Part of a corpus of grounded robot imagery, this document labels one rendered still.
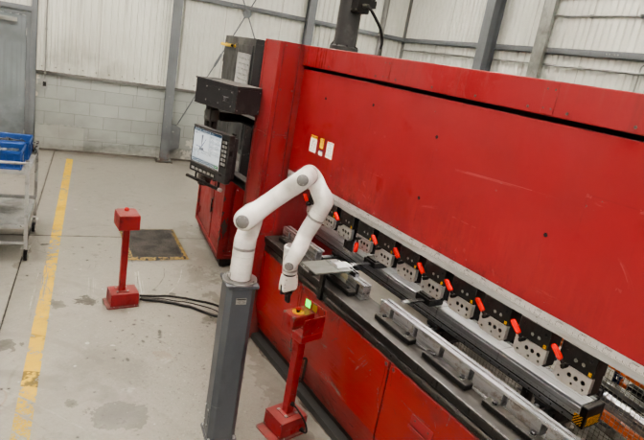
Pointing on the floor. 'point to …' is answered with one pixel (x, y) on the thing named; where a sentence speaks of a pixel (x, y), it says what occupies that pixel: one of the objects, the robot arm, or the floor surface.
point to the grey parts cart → (22, 207)
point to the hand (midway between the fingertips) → (287, 298)
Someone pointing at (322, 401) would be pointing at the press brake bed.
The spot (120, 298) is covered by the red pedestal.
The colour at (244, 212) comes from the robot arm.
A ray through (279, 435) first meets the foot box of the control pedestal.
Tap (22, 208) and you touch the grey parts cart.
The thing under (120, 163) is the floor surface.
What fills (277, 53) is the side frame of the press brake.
